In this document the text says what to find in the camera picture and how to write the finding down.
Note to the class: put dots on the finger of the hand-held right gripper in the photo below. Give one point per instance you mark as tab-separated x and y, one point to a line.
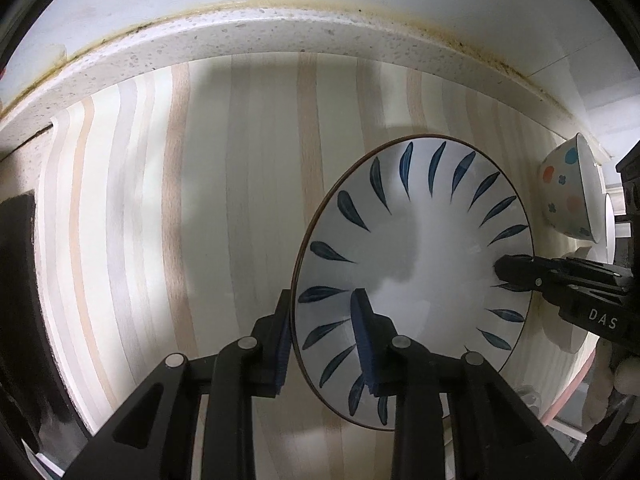
520	272

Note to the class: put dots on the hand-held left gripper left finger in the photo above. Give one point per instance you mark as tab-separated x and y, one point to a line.
283	347

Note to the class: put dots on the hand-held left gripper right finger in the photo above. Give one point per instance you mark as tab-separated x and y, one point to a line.
364	345

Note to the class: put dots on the white plate blue leaf pattern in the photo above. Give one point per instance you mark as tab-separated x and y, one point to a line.
430	260

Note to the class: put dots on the person's right hand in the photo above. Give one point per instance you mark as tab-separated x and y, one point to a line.
602	390

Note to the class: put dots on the plain white bowl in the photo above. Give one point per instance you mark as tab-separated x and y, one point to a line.
609	225

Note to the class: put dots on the white bowl with coloured dots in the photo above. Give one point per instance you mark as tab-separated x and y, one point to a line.
567	190

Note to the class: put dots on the striped table mat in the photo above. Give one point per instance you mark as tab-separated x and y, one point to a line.
175	220

